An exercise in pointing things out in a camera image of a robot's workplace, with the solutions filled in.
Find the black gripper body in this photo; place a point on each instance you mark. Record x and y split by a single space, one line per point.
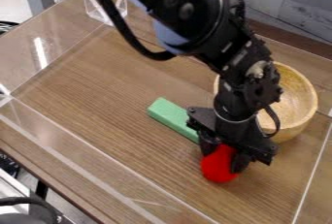
240 119

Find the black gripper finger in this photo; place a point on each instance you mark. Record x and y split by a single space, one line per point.
207 142
239 162

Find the red felt fruit green leaf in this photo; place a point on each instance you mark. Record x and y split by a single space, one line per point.
215 164

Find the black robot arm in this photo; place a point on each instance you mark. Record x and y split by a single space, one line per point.
207 29

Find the green rectangular block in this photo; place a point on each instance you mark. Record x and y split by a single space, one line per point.
172 116

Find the wooden bowl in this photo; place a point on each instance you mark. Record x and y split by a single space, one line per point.
297 104

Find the clear acrylic tray wall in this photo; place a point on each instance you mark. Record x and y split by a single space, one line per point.
101 186

